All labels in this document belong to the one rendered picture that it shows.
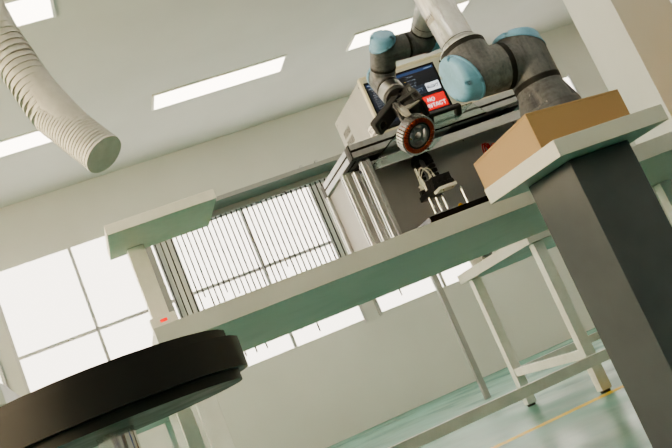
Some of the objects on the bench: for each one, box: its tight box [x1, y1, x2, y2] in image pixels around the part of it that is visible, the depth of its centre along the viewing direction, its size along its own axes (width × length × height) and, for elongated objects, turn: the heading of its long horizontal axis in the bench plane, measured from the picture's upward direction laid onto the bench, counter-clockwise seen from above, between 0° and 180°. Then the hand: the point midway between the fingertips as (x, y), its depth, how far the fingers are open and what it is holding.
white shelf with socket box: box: [104, 189, 216, 331], centre depth 304 cm, size 35×37×46 cm
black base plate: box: [418, 195, 489, 228], centre depth 273 cm, size 47×64×2 cm
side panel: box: [325, 174, 375, 254], centre depth 303 cm, size 28×3×32 cm, turn 132°
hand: (417, 133), depth 244 cm, fingers closed on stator, 13 cm apart
